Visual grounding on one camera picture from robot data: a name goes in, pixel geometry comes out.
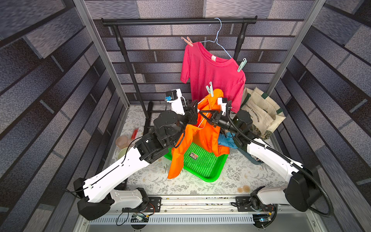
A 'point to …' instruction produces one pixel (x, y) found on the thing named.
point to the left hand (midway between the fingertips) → (194, 100)
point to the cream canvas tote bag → (265, 114)
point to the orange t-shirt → (206, 136)
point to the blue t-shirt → (226, 139)
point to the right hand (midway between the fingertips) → (198, 112)
